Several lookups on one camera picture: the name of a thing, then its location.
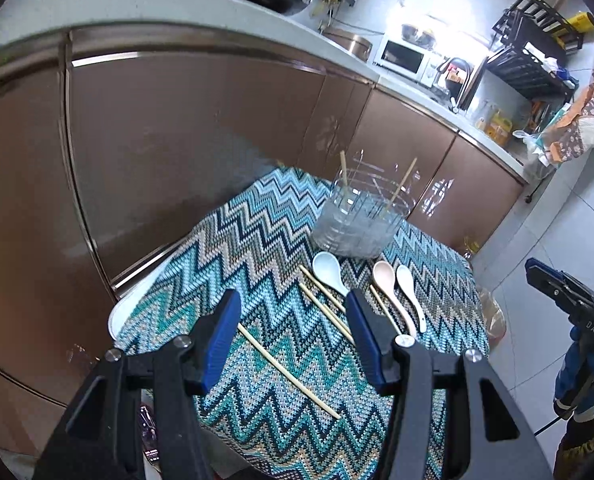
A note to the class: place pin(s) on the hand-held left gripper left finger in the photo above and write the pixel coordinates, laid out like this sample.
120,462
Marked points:
222,342

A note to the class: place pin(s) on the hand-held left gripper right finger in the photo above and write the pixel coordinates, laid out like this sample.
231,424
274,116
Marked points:
367,342

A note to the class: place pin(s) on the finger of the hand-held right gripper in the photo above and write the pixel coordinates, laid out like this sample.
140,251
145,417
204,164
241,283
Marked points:
559,292
544,267

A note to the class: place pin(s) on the wooden chopstick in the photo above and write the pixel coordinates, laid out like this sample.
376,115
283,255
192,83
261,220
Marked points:
383,305
287,371
406,175
322,287
324,312
343,170

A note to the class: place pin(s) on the beige ceramic spoon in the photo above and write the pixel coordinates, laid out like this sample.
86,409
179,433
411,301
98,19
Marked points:
384,275

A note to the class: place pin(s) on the white ceramic spoon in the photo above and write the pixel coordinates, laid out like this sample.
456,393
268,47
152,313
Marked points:
326,265
404,277

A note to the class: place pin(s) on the clear utensil holder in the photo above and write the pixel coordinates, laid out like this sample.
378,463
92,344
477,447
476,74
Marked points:
347,230

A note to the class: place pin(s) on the person's right hand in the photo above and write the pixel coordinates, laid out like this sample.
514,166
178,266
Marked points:
579,382

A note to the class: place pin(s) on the translucent floor bag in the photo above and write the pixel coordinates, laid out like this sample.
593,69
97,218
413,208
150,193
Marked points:
492,315

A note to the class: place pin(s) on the cooking oil bottle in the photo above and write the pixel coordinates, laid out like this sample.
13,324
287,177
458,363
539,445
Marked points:
469,249

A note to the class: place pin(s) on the zigzag patterned table cloth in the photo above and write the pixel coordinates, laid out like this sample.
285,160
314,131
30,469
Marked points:
257,260

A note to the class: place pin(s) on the white table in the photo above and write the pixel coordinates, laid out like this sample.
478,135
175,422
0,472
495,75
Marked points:
119,317

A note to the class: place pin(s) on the clear plastic bag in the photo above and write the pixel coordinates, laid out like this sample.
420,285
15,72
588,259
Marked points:
534,152

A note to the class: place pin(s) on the yellow package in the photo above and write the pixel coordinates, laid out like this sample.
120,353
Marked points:
499,127

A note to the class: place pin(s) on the floral orange apron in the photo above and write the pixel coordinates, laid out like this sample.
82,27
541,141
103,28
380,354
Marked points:
584,120

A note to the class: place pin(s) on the clear bottle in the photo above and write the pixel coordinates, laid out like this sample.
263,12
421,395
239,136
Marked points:
482,117

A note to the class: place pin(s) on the steel kitchen faucet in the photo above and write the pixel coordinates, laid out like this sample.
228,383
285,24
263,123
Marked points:
463,91

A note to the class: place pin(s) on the black dish rack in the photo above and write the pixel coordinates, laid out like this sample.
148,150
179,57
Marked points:
522,72

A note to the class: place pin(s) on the brown kitchen cabinet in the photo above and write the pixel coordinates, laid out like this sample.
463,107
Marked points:
177,135

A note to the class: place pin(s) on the white crumpled cloth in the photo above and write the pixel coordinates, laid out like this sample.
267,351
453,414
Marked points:
542,55

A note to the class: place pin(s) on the yellow bottle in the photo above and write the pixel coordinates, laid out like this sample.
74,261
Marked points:
579,22

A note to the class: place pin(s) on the white microwave oven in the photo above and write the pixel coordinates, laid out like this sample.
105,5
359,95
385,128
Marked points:
402,55

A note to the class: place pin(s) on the steel bowl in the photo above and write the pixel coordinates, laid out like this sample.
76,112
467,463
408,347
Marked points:
417,34

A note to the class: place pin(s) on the white kitchen countertop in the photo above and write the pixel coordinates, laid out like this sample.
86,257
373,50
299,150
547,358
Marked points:
127,5

